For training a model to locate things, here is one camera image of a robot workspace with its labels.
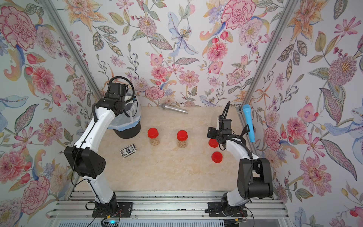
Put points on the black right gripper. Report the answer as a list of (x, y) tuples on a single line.
[(213, 133)]

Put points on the black bin with white liner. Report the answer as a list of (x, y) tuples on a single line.
[(127, 125)]

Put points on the peanut jar red lid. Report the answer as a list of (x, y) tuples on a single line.
[(182, 137), (153, 136)]

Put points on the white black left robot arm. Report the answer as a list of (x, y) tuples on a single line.
[(83, 156)]

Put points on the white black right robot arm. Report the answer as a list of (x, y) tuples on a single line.
[(254, 178)]

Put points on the blue microphone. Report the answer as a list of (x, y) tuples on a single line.
[(247, 111)]

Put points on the black white card box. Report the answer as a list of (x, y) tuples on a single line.
[(129, 150)]

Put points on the silver microphone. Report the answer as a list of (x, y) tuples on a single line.
[(177, 109)]

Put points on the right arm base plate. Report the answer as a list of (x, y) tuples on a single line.
[(221, 210)]

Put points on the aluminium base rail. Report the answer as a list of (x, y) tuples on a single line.
[(167, 209)]

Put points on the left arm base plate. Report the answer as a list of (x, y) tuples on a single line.
[(119, 209)]

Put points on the aluminium corner post left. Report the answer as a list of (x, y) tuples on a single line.
[(66, 37)]

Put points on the aluminium corner post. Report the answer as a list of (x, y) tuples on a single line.
[(271, 47), (66, 37)]

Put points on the aluminium corner post right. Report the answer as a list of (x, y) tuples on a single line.
[(271, 47)]

